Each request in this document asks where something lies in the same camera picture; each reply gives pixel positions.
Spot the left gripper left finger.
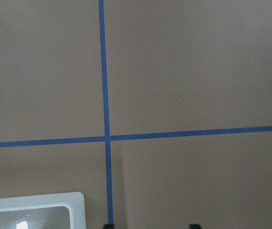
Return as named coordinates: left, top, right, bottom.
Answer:
left=103, top=224, right=115, bottom=229

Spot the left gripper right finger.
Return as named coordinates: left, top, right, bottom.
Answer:
left=188, top=224, right=201, bottom=229

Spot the clear plastic bin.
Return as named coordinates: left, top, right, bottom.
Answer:
left=0, top=192, right=86, bottom=229

